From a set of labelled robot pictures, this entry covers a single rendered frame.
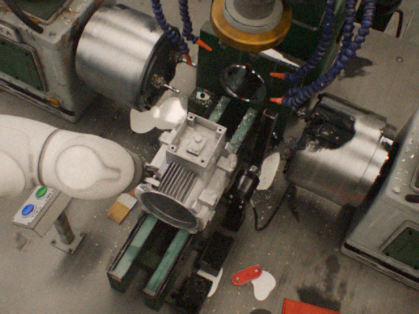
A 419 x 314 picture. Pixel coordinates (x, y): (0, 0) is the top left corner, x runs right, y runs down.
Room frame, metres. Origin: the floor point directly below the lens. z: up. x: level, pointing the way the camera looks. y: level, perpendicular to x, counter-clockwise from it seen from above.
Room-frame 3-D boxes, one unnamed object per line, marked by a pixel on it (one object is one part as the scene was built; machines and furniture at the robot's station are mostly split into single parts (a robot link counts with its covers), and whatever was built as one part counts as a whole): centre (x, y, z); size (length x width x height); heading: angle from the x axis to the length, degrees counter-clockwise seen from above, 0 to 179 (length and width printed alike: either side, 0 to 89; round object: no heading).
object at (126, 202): (0.66, 0.20, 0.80); 0.21 x 0.05 x 0.01; 155
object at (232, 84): (0.93, -0.06, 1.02); 0.15 x 0.02 x 0.15; 70
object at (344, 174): (0.74, -0.35, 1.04); 0.41 x 0.25 x 0.25; 70
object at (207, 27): (0.99, -0.09, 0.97); 0.30 x 0.11 x 0.34; 70
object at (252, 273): (0.46, -0.14, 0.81); 0.09 x 0.03 x 0.02; 121
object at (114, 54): (0.97, 0.30, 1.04); 0.37 x 0.25 x 0.25; 70
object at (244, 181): (0.77, -0.19, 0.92); 0.45 x 0.13 x 0.24; 160
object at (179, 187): (0.62, 0.05, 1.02); 0.20 x 0.19 x 0.19; 162
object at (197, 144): (0.65, 0.04, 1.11); 0.12 x 0.11 x 0.07; 162
